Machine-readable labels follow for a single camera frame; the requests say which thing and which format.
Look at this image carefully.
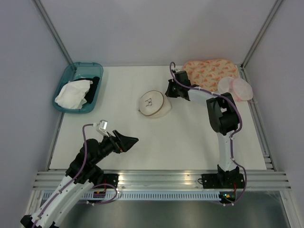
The teal plastic bin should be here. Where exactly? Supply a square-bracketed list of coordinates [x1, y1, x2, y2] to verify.
[53, 62, 104, 114]

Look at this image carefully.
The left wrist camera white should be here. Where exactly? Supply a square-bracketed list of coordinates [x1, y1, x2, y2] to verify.
[96, 120, 110, 137]

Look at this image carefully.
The left aluminium frame post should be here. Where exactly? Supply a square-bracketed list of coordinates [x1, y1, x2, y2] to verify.
[32, 0, 73, 64]

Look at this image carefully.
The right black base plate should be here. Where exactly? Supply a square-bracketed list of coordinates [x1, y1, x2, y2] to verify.
[201, 173, 245, 190]

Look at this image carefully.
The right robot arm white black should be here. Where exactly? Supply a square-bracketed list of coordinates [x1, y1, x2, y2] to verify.
[165, 70, 246, 189]

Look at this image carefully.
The pink trimmed mesh laundry bag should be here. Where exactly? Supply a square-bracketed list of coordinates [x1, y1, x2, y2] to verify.
[218, 76, 253, 101]

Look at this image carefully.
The black garment in bin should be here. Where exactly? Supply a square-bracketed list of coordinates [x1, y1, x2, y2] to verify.
[85, 76, 100, 104]

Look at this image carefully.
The white slotted cable duct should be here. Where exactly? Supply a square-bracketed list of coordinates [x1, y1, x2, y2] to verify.
[41, 191, 223, 201]

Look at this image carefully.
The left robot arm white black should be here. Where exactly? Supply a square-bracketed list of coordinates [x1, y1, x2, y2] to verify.
[20, 130, 139, 228]

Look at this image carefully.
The right aluminium frame post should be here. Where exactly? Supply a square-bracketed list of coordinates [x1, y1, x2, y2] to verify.
[240, 0, 285, 69]

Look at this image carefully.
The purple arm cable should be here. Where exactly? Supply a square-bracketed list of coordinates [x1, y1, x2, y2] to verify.
[32, 123, 119, 228]
[169, 61, 247, 207]

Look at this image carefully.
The white cloth in bin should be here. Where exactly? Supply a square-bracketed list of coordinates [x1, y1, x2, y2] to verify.
[55, 80, 90, 109]

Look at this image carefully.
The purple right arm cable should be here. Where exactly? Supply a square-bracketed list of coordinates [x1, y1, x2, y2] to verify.
[169, 61, 247, 207]

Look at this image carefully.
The aluminium front rail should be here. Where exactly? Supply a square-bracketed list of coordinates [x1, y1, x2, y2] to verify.
[33, 170, 291, 191]

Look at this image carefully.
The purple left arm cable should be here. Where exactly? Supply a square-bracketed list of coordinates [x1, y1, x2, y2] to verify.
[32, 123, 119, 228]

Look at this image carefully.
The aluminium frame post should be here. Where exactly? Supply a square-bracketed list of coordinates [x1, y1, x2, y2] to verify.
[240, 0, 285, 69]
[32, 0, 73, 64]

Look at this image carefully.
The right side aluminium rail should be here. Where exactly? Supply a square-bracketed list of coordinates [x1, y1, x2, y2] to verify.
[239, 66, 277, 172]

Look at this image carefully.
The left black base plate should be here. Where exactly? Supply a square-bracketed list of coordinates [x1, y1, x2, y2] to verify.
[93, 173, 119, 192]

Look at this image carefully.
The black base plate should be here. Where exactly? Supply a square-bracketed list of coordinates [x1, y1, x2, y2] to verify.
[93, 173, 119, 192]
[201, 173, 245, 190]

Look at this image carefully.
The orange floral laundry bag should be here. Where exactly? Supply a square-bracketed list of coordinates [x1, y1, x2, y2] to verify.
[182, 58, 239, 92]

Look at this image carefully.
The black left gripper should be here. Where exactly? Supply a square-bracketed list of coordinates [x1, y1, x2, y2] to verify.
[92, 129, 139, 165]

